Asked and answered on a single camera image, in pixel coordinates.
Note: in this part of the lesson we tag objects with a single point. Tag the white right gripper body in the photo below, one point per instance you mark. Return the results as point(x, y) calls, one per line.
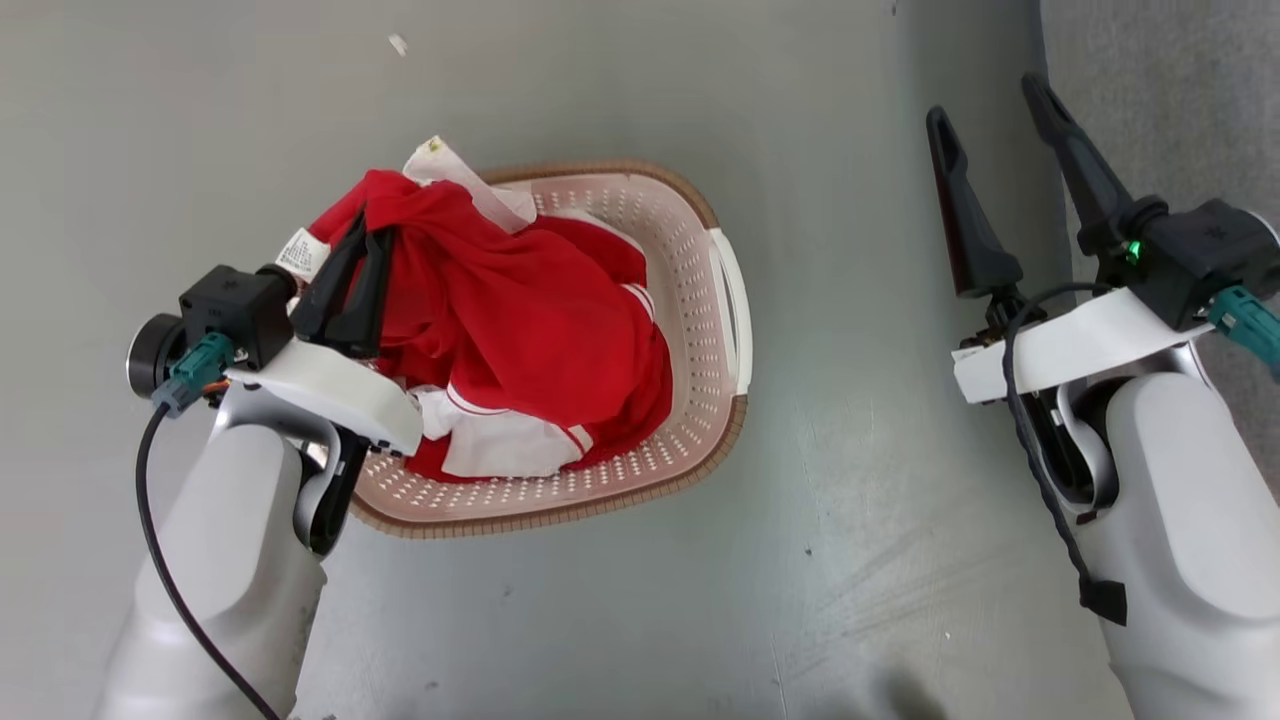
point(1080, 345)

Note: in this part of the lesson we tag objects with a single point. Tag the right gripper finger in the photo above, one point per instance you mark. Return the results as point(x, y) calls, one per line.
point(975, 240)
point(1090, 190)

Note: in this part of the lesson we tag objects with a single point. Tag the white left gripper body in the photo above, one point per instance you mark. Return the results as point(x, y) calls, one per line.
point(335, 390)

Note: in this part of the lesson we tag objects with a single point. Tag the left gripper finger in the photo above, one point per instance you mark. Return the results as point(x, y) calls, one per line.
point(368, 300)
point(330, 285)

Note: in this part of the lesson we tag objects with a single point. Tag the red garment with long tag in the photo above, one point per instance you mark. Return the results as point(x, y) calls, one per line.
point(500, 310)

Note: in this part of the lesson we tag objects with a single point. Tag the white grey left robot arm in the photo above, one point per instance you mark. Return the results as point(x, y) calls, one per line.
point(225, 560)

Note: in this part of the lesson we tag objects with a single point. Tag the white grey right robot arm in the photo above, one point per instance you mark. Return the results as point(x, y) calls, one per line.
point(1190, 530)

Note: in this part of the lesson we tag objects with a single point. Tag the perforated beige laundry basket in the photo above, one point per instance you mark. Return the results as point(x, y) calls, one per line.
point(690, 300)

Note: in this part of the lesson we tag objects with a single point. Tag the grey fabric sofa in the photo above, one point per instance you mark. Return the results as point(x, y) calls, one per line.
point(1190, 110)

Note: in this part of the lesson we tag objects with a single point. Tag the small white floor scrap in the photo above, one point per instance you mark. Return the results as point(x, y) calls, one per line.
point(398, 44)

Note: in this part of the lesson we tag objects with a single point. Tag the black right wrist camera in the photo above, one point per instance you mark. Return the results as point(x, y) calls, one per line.
point(1205, 250)

